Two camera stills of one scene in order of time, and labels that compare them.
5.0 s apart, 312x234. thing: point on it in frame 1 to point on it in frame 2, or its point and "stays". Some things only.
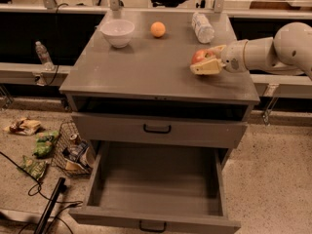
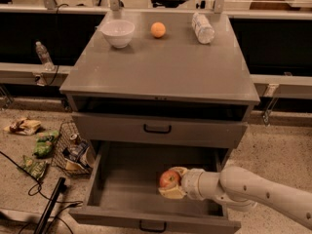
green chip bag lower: [35, 168] stays
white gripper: [233, 58] to [191, 183]
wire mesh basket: [72, 156] stays
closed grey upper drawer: [153, 129] stays
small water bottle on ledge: [45, 57] stays
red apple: [202, 55] to [169, 178]
